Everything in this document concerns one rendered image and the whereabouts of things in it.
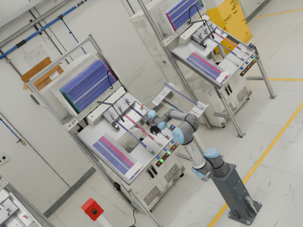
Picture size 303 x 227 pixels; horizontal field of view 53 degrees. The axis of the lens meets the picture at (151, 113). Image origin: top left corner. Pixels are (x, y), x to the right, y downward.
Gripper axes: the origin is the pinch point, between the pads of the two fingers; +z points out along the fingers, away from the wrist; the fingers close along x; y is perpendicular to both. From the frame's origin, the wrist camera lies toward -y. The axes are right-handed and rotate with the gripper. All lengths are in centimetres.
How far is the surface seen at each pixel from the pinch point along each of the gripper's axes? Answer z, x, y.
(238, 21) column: 114, 315, -100
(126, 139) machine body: 67, 0, -58
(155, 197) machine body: 83, -29, 12
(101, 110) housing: -9, -15, -57
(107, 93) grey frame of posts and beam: -12, 2, -65
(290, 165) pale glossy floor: 41, 70, 108
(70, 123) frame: -14, -46, -66
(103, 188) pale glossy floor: 151, -51, -77
